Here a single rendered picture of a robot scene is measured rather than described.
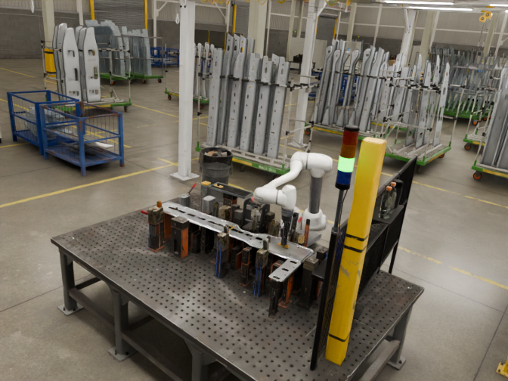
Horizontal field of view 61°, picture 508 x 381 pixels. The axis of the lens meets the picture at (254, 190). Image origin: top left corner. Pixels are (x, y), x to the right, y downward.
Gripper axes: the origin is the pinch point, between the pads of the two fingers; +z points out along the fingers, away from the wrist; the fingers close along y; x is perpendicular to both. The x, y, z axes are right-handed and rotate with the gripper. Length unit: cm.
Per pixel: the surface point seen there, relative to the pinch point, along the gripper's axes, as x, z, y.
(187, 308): -34, 35, 65
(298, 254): 13.6, 5.4, 2.4
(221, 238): -38.8, 2.5, 21.7
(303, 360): 49, 35, 62
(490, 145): 100, 39, -675
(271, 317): 16, 34, 40
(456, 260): 105, 106, -277
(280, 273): 15.0, 5.3, 32.3
